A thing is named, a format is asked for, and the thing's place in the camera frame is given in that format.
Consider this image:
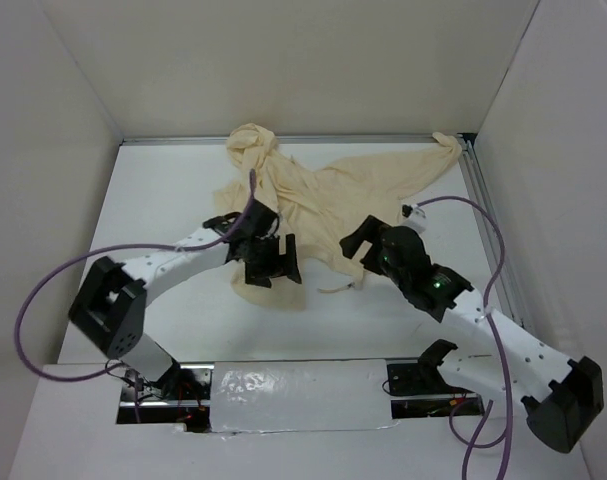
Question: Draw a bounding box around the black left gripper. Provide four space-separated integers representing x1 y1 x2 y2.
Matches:
243 233 301 289

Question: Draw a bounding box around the cream yellow jacket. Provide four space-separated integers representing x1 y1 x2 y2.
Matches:
226 124 462 289

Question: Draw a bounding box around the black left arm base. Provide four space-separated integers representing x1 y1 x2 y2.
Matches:
114 365 213 433

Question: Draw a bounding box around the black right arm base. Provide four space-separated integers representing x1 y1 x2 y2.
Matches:
381 340 485 420

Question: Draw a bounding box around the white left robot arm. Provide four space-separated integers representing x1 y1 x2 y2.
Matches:
68 200 301 399

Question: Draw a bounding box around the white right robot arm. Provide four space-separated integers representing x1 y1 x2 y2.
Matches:
339 216 604 453

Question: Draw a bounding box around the white taped front board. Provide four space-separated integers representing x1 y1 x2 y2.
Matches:
209 359 396 434

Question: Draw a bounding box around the aluminium frame rail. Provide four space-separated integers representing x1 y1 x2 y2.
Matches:
120 131 542 354

